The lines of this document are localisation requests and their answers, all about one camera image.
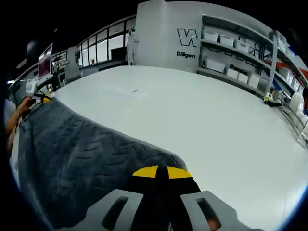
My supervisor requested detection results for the faint target outline mark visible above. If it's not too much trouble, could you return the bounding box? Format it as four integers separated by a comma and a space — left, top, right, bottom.
102, 83, 148, 100

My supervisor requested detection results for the black framed glass partition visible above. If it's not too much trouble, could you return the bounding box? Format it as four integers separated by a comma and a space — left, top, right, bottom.
76, 18, 137, 68

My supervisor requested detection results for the wire dish rack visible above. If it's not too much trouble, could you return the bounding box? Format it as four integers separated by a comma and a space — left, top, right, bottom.
276, 90, 308, 148

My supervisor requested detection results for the person's right hand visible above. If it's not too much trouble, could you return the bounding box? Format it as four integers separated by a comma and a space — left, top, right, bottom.
207, 216, 221, 231

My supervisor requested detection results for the grey metal shelf rack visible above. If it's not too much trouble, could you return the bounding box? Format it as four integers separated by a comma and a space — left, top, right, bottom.
196, 13, 308, 97

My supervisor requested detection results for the stack of white plates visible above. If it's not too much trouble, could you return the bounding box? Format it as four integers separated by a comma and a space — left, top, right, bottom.
290, 92, 308, 126

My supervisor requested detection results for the grey fluffy towel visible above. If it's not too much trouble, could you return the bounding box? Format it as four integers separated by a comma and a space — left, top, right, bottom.
18, 96, 189, 231

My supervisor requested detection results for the person's left hand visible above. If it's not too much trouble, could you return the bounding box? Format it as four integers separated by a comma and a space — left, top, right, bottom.
16, 98, 36, 116

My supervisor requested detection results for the open laptop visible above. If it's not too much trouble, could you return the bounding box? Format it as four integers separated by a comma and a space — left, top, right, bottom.
37, 42, 54, 84

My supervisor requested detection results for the group of white storage bins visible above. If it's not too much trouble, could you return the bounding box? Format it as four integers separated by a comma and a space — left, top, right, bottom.
203, 29, 304, 94

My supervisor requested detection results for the small white yellow device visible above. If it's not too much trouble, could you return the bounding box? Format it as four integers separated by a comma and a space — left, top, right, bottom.
262, 93, 283, 107

